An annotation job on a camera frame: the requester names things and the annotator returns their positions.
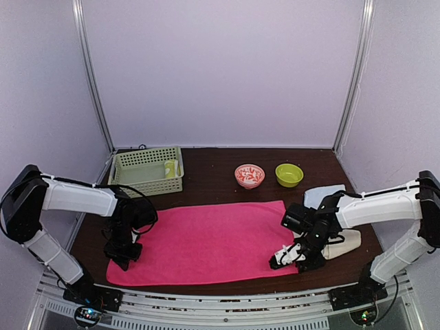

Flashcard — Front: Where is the green lemon pattern towel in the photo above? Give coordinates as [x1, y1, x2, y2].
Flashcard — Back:
[164, 159, 180, 179]

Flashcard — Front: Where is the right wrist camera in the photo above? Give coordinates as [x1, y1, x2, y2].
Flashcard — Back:
[269, 243, 305, 270]

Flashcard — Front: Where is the pink towel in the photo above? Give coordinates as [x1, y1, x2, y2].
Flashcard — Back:
[106, 201, 298, 287]

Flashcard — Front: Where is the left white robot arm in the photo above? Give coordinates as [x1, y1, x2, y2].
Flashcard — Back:
[1, 164, 158, 305]

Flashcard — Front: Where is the left aluminium frame post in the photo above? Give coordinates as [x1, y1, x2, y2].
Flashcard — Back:
[72, 0, 115, 153]

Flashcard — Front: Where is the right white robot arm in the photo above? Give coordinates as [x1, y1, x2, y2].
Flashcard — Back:
[269, 170, 439, 304]

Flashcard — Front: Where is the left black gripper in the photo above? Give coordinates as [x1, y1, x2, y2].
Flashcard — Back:
[102, 219, 142, 270]

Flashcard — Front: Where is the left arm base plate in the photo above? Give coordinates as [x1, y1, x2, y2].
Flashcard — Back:
[63, 285, 123, 329]

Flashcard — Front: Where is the right aluminium frame post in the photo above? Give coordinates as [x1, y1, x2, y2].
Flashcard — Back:
[333, 0, 375, 157]

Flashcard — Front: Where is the green perforated plastic basket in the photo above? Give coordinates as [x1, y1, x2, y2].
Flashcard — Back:
[107, 146, 184, 198]

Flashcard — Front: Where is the lime green bowl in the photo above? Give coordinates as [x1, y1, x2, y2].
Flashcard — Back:
[275, 163, 304, 188]

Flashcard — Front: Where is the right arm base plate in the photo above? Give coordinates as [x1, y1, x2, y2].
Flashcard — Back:
[329, 284, 388, 327]

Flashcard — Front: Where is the red white patterned bowl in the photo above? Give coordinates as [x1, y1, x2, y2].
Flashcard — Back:
[234, 164, 265, 190]

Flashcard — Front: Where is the aluminium frame post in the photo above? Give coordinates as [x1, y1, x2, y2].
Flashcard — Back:
[333, 0, 375, 157]
[72, 0, 115, 153]

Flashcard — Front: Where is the cream white towel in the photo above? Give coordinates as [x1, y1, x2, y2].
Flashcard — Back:
[322, 229, 362, 260]

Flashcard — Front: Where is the light blue towel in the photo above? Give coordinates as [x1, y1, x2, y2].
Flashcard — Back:
[303, 184, 346, 209]

